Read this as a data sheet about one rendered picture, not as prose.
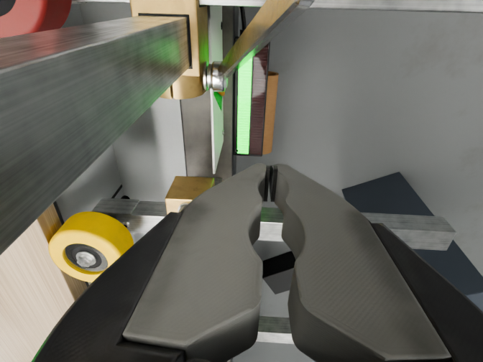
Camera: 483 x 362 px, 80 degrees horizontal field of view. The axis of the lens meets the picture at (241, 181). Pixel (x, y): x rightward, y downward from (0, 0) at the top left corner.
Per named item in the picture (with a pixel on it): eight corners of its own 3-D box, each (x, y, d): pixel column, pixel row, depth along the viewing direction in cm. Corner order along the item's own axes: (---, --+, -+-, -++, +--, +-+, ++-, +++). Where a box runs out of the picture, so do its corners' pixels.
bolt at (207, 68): (236, 84, 39) (226, 59, 25) (236, 103, 39) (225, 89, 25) (221, 83, 39) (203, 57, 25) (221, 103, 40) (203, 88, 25)
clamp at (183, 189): (219, 177, 36) (213, 201, 32) (221, 253, 44) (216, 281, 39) (170, 174, 36) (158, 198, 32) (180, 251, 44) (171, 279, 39)
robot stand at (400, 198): (399, 171, 125) (493, 289, 75) (407, 213, 137) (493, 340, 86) (341, 189, 132) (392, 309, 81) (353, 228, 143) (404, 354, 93)
